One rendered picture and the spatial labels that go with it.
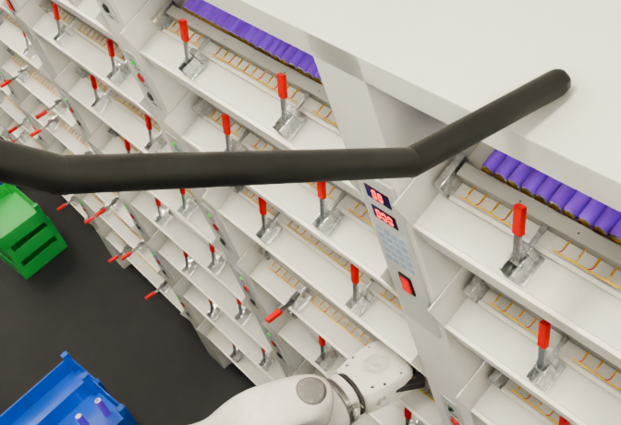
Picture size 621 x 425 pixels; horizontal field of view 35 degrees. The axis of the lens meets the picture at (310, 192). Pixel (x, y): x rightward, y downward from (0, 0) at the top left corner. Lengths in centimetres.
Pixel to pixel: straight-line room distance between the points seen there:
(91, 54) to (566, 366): 130
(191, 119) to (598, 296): 96
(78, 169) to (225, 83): 91
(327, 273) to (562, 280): 69
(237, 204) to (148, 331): 158
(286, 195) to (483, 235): 52
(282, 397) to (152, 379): 180
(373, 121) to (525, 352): 36
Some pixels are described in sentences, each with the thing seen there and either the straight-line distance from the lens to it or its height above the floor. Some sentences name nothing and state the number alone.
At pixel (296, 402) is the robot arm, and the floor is 116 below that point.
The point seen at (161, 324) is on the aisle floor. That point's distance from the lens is 342.
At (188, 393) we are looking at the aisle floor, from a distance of 318.
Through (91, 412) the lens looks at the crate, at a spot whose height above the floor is 40.
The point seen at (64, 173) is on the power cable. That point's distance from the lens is 61.
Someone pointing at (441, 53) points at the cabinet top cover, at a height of 175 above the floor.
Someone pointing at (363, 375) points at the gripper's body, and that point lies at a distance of 163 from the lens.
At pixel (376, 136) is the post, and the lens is 110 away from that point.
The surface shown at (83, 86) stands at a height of 113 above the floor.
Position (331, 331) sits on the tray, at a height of 94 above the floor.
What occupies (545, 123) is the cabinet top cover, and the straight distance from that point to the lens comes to 88.
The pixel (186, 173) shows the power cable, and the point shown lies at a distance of 66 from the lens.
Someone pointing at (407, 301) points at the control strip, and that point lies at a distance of 135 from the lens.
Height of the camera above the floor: 231
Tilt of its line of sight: 40 degrees down
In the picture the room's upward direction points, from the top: 22 degrees counter-clockwise
